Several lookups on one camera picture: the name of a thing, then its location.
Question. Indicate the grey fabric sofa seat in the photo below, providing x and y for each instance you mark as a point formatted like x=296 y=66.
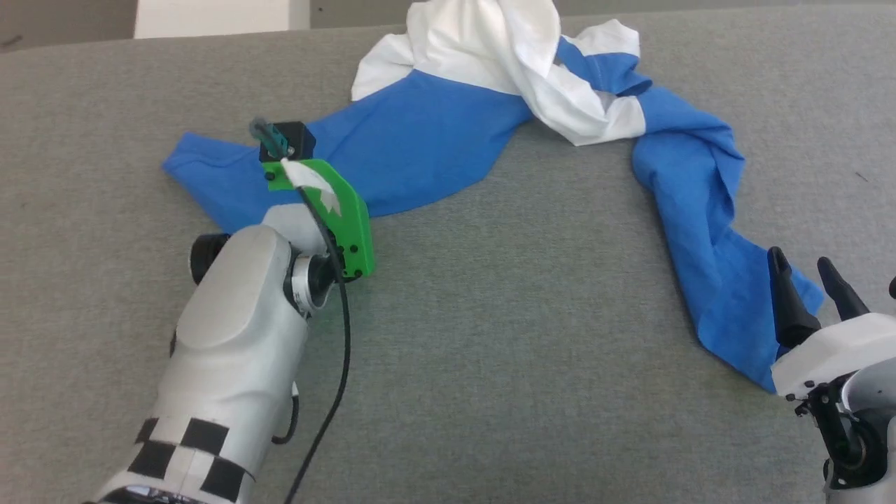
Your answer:
x=525 y=315

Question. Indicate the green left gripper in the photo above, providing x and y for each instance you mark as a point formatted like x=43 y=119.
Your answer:
x=353 y=231

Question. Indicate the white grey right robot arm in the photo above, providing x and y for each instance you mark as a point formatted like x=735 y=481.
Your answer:
x=861 y=434

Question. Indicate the white tape strip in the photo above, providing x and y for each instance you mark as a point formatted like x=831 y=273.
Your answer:
x=311 y=183

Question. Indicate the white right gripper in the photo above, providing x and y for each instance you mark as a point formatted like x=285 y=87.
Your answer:
x=833 y=346

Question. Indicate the blue and white garment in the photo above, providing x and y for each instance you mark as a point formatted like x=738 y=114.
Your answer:
x=434 y=126

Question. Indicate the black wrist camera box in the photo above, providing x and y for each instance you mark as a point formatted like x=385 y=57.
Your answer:
x=297 y=138

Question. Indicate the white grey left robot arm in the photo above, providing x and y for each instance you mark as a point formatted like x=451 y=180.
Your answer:
x=231 y=336

